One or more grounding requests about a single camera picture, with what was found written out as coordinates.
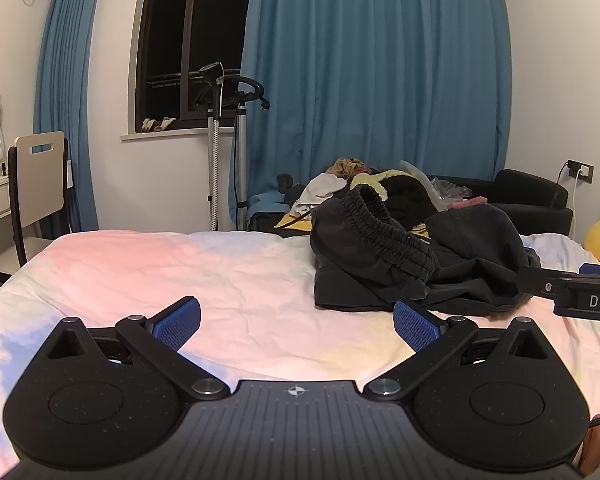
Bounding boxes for white charger cable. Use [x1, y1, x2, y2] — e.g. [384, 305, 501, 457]
[571, 169, 587, 237]

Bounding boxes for pink cloth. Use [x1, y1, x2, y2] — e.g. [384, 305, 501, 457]
[447, 196, 489, 211]

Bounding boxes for clear plastic bag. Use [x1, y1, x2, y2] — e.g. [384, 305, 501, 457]
[399, 160, 474, 212]

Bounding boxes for dark window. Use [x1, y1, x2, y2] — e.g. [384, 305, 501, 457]
[134, 0, 254, 134]

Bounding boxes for tan garment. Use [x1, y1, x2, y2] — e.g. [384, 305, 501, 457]
[330, 157, 367, 181]

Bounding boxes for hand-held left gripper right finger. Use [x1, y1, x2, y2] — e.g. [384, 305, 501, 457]
[362, 300, 553, 403]

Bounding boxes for crumpled cloth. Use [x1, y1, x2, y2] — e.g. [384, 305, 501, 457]
[141, 116, 177, 134]

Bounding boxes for yellow blanket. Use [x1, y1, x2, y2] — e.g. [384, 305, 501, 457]
[274, 211, 315, 231]

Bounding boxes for dark grey pants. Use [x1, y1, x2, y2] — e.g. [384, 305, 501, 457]
[309, 185, 543, 313]

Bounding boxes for black sofa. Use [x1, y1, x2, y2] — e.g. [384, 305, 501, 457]
[425, 169, 574, 237]

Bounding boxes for blue curtain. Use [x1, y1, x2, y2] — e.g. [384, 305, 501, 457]
[32, 0, 107, 235]
[228, 0, 514, 235]

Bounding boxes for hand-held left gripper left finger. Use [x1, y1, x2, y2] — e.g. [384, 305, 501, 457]
[45, 296, 232, 403]

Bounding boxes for white garment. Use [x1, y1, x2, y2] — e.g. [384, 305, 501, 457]
[291, 172, 352, 217]

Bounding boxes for blue cloth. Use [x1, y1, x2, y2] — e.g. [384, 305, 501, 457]
[246, 190, 292, 222]

